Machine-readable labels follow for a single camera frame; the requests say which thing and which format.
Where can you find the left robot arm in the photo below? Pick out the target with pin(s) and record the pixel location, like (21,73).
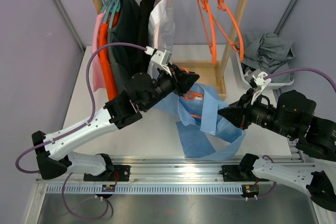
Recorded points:
(55,151)

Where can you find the pink shirt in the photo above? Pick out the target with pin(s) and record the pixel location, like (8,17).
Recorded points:
(97,74)

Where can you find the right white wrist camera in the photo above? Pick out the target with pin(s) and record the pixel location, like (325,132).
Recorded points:
(258,80)

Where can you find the dark grey t-shirt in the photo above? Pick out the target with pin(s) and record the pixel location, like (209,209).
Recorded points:
(126,30)

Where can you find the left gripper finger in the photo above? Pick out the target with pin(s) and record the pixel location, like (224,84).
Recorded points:
(187,82)
(178,72)

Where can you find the aluminium rail frame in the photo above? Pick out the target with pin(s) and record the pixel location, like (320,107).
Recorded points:
(183,168)

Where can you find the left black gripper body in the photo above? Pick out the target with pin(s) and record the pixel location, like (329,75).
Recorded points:
(175,80)

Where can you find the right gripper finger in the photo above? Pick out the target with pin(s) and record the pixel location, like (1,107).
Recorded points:
(241,103)
(233,114)

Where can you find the white plastic basket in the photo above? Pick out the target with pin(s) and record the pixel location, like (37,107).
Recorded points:
(276,83)

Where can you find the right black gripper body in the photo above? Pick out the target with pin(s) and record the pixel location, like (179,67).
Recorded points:
(261,114)

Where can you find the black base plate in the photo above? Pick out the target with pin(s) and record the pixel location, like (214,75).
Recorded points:
(120,172)
(231,173)

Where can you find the light blue shirt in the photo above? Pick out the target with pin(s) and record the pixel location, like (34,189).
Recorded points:
(210,138)

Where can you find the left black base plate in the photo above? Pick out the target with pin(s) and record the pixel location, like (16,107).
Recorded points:
(120,172)

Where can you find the white slotted cable duct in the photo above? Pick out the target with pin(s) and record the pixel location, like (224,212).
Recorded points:
(146,189)

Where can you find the orange hanger of plaid shirt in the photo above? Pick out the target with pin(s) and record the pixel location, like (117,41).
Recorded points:
(236,46)

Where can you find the grey shirt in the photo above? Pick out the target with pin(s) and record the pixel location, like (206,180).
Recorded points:
(267,52)

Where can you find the orange hanger of blue shirt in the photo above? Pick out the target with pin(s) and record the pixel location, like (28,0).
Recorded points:
(192,96)

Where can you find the orange hanger of grey shirt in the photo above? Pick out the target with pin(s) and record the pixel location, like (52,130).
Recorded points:
(209,22)

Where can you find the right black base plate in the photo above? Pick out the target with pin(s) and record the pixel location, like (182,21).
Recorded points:
(231,173)

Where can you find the orange shirt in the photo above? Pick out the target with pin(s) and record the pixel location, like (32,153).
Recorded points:
(105,64)

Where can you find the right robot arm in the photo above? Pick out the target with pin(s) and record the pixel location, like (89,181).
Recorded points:
(293,117)

